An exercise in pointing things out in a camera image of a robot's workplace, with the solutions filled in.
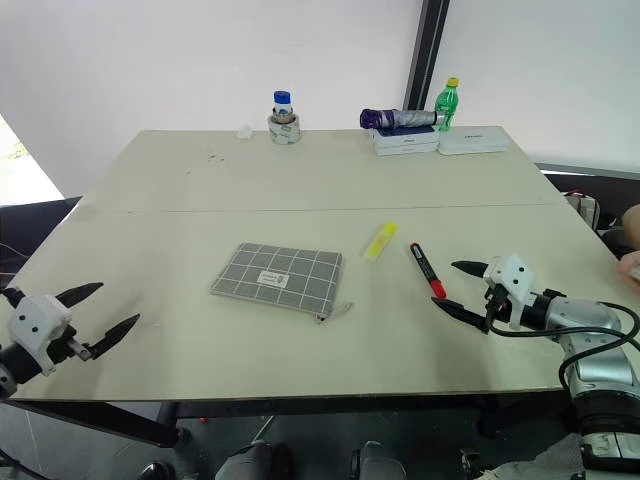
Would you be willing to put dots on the white box with blue lid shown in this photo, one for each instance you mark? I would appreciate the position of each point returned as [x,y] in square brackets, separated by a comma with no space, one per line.
[405,136]

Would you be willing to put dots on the black table frame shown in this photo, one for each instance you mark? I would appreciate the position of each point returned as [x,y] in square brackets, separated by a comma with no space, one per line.
[125,415]

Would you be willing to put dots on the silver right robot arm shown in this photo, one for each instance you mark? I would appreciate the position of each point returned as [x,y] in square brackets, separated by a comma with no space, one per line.
[585,315]

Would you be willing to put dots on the folded purple silver umbrella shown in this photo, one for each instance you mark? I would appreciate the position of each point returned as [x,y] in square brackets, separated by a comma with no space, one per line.
[400,118]

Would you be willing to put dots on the dark vertical window frame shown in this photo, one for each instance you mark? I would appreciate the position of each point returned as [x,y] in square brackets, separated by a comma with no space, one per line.
[425,55]

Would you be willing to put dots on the bystander bare hand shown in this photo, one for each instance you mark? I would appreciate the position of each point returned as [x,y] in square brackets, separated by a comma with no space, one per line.
[629,261]

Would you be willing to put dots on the crumpled white paper scrap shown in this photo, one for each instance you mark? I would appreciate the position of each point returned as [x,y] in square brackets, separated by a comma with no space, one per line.
[244,132]

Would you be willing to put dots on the black marker with red cap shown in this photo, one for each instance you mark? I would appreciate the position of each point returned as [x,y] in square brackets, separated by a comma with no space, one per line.
[426,267]

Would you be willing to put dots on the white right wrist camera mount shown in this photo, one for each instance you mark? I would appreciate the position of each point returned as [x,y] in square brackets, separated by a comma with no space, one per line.
[512,277]

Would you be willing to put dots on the plain white flat box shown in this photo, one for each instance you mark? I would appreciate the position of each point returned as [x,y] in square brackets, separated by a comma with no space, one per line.
[407,150]

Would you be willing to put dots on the yellow highlighter pen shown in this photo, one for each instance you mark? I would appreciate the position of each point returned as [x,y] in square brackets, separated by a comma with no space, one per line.
[380,242]

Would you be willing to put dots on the small bottle with blue cap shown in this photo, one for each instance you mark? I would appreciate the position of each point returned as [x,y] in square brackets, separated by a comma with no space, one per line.
[282,105]

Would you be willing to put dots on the dark rounded shape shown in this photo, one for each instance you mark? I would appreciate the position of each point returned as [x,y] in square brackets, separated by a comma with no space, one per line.
[471,465]
[156,471]
[377,462]
[252,462]

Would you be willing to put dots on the green bottle with yellow cap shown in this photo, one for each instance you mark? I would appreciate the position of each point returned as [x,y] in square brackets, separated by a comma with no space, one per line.
[447,107]

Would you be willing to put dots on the grey checked pencil pouch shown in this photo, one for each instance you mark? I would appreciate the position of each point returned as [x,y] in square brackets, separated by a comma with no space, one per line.
[277,275]

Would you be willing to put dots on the white tape roll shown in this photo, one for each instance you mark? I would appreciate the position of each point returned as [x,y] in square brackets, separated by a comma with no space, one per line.
[285,132]

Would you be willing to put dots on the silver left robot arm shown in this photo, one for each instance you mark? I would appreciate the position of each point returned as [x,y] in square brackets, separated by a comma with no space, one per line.
[14,365]

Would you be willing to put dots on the white pink bag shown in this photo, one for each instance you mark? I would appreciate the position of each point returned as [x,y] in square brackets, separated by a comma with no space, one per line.
[585,207]

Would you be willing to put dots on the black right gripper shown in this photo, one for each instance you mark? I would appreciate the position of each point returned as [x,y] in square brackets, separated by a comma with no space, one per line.
[496,300]

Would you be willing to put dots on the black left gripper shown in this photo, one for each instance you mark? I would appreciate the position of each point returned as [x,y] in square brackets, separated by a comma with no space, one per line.
[64,345]

